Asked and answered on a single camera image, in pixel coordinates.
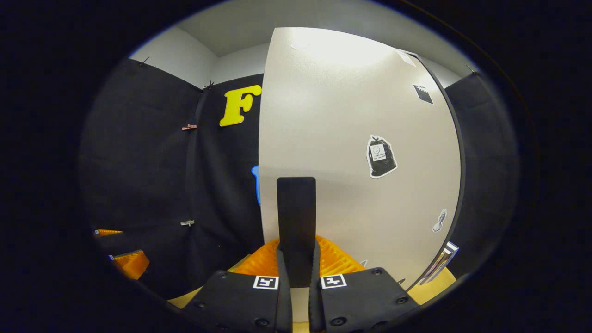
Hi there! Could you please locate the stack of white books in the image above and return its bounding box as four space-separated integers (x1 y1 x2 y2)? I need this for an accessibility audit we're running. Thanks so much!
419 241 459 285

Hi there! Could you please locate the beige cabinet door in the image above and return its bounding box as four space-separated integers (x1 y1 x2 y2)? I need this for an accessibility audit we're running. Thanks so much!
258 27 463 322

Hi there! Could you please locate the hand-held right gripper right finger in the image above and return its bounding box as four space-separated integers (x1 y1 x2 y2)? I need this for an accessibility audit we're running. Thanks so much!
309 235 419 333

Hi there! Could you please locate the black door handle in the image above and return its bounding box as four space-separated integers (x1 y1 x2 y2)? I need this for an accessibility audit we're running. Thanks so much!
277 177 317 288

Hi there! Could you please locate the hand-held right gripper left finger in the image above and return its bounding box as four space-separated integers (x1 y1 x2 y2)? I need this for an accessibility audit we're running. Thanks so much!
183 237 293 333

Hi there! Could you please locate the black backdrop cloth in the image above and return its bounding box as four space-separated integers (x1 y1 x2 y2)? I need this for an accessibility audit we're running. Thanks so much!
78 58 518 299

